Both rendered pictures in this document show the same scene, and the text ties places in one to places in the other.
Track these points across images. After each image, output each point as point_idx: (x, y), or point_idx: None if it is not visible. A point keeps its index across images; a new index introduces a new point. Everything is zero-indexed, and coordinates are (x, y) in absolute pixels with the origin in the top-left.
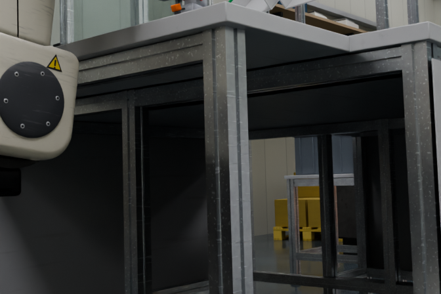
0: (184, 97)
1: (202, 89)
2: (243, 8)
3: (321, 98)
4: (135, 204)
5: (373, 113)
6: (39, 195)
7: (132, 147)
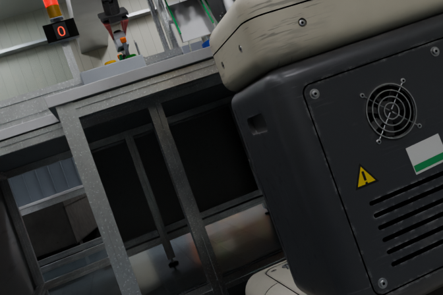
0: (204, 87)
1: (216, 79)
2: None
3: (182, 98)
4: (183, 169)
5: (142, 122)
6: None
7: (167, 132)
